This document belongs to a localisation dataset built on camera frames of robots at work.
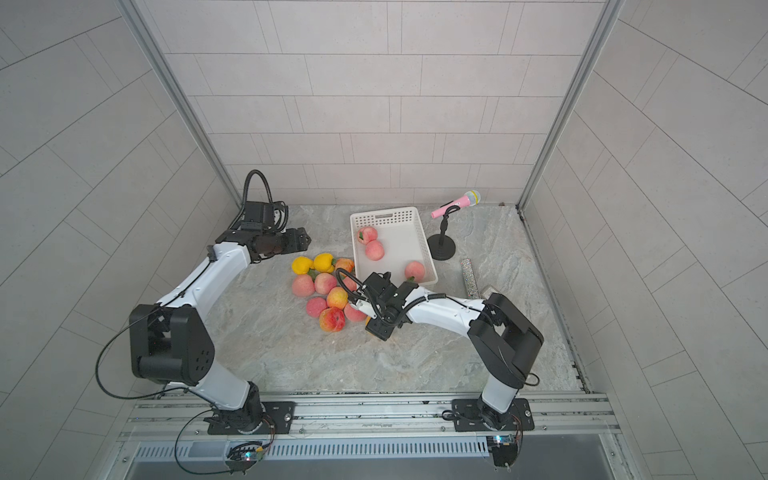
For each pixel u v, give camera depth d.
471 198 0.90
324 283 0.90
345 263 0.94
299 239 0.78
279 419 0.71
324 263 0.94
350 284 0.67
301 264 0.93
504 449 0.69
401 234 1.08
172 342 0.43
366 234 1.01
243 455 0.66
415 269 0.93
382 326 0.74
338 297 0.87
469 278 0.94
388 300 0.64
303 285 0.89
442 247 1.02
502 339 0.47
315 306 0.85
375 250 0.97
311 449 0.68
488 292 0.92
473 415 0.72
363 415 0.73
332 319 0.82
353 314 0.83
